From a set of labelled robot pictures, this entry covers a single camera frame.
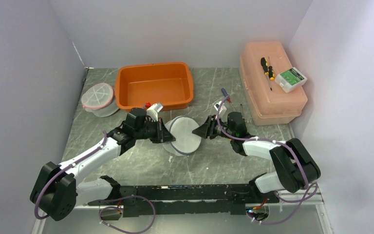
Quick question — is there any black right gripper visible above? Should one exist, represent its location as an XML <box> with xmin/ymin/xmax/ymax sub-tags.
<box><xmin>192</xmin><ymin>115</ymin><xmax>235</xmax><ymax>140</ymax></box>

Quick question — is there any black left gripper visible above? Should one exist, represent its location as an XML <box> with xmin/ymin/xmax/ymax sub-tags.
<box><xmin>134</xmin><ymin>117</ymin><xmax>175</xmax><ymax>143</ymax></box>

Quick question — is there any white mesh blue-zip laundry bag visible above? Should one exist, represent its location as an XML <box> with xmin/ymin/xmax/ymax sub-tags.
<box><xmin>163</xmin><ymin>116</ymin><xmax>201</xmax><ymax>156</ymax></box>

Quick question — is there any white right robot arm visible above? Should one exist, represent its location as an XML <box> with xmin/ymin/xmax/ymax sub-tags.
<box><xmin>192</xmin><ymin>112</ymin><xmax>321</xmax><ymax>202</ymax></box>

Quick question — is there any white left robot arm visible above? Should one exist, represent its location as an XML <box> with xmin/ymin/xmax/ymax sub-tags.
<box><xmin>30</xmin><ymin>108</ymin><xmax>176</xmax><ymax>221</ymax></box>

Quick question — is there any white mesh pink-zip laundry bag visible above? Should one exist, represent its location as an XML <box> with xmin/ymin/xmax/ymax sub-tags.
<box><xmin>81</xmin><ymin>83</ymin><xmax>119</xmax><ymax>117</ymax></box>

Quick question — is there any blue red screwdriver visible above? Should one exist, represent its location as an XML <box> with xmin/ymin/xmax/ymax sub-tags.
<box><xmin>221</xmin><ymin>88</ymin><xmax>231</xmax><ymax>103</ymax></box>

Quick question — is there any orange plastic tub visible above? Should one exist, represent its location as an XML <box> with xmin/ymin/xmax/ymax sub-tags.
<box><xmin>114</xmin><ymin>61</ymin><xmax>194</xmax><ymax>112</ymax></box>

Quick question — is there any translucent pink storage box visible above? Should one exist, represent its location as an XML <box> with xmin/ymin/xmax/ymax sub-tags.
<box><xmin>239</xmin><ymin>41</ymin><xmax>308</xmax><ymax>126</ymax></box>

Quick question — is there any thin black yellow screwdriver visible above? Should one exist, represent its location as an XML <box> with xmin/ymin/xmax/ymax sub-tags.
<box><xmin>267</xmin><ymin>57</ymin><xmax>275</xmax><ymax>81</ymax></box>

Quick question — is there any large black yellow screwdriver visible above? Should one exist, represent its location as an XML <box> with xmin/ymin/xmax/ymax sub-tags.
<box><xmin>261</xmin><ymin>57</ymin><xmax>269</xmax><ymax>76</ymax></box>

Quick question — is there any white green small box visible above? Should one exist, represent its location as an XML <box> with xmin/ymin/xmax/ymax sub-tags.
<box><xmin>274</xmin><ymin>67</ymin><xmax>307</xmax><ymax>93</ymax></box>

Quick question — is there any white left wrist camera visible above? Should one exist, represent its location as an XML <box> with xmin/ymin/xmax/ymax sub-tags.
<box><xmin>143</xmin><ymin>102</ymin><xmax>163</xmax><ymax>121</ymax></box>

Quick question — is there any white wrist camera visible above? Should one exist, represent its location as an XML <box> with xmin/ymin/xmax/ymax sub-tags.
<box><xmin>143</xmin><ymin>102</ymin><xmax>163</xmax><ymax>121</ymax></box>
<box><xmin>213</xmin><ymin>101</ymin><xmax>227</xmax><ymax>117</ymax></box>

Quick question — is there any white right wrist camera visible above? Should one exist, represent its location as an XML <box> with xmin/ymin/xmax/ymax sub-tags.
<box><xmin>213</xmin><ymin>101</ymin><xmax>227</xmax><ymax>117</ymax></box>

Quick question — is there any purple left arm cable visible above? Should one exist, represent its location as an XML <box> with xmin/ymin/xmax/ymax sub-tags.
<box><xmin>34</xmin><ymin>131</ymin><xmax>108</xmax><ymax>220</ymax></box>

